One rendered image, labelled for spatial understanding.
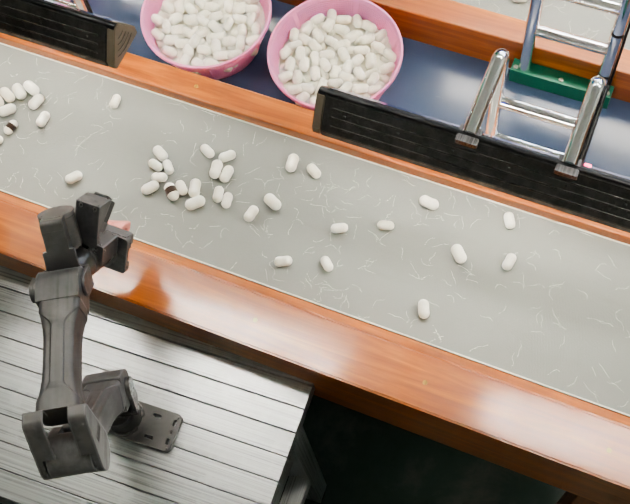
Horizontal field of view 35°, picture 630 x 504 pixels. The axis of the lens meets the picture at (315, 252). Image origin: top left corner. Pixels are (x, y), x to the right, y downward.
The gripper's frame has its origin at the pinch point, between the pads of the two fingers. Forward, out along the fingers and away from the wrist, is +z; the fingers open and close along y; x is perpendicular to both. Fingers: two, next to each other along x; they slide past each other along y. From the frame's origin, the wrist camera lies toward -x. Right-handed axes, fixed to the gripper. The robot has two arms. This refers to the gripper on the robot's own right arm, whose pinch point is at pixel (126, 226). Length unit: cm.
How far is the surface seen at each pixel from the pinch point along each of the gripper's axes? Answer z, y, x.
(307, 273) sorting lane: 12.7, -30.3, 4.5
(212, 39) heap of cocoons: 43.9, 7.3, -21.3
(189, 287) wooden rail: 3.0, -12.0, 9.5
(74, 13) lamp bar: 1.1, 13.6, -34.2
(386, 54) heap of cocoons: 49, -27, -27
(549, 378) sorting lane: 10, -76, 7
